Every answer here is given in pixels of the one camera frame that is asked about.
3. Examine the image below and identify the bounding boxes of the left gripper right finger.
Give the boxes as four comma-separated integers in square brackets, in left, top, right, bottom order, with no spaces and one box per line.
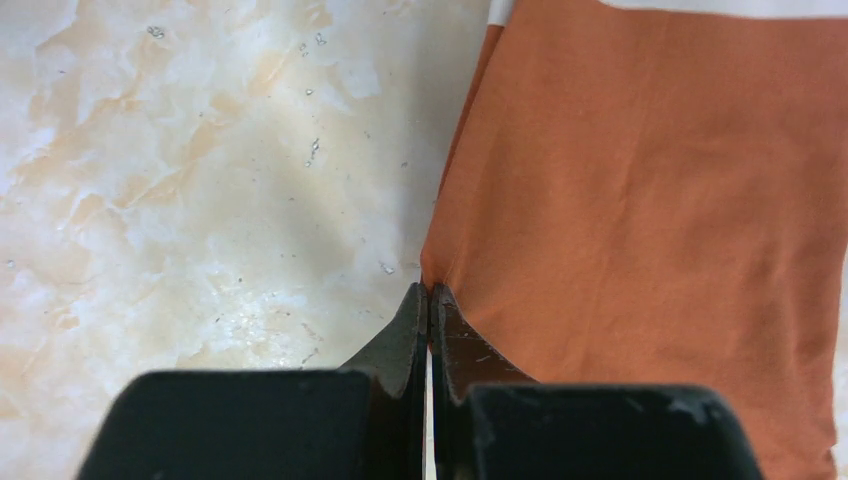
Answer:
[430,284,536,479]

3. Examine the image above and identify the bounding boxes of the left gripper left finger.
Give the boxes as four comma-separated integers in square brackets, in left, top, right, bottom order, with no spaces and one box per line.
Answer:
[343,283,428,479]

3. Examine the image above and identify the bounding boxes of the orange underwear white waistband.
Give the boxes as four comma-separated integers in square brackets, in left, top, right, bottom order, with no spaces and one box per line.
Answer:
[421,1,847,479]

